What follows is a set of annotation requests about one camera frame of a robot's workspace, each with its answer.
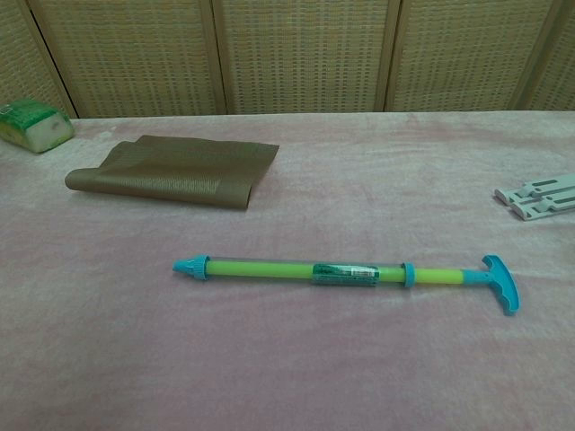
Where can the clear tube with green rod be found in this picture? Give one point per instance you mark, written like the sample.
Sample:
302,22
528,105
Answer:
197,268

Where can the brown woven placemat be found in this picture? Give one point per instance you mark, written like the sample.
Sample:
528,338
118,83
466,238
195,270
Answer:
179,173

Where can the pink plush tablecloth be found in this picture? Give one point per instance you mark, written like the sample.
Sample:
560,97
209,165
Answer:
287,359

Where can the woven bamboo folding screen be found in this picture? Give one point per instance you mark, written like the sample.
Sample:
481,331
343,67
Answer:
301,54

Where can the grey plastic folding stand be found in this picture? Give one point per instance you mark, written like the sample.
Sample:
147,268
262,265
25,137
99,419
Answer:
543,197

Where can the green white tissue pack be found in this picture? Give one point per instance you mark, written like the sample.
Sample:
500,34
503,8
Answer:
40,134

